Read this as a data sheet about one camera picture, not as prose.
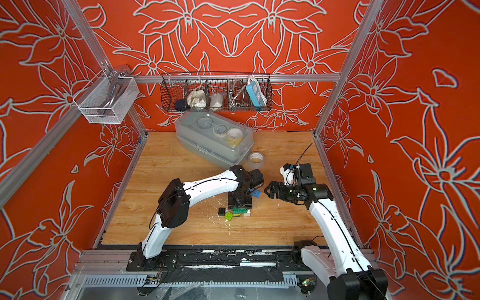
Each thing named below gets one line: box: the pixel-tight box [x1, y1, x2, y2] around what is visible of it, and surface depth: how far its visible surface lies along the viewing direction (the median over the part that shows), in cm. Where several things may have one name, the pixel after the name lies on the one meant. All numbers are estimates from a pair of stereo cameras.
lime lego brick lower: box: [224, 211, 234, 222], surface depth 85 cm
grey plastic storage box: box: [174, 111, 255, 170], surface depth 97 cm
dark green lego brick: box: [233, 207, 248, 215], surface depth 83 cm
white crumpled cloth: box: [186, 89, 207, 109], surface depth 92 cm
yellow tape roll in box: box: [226, 128, 244, 148], surface depth 95 cm
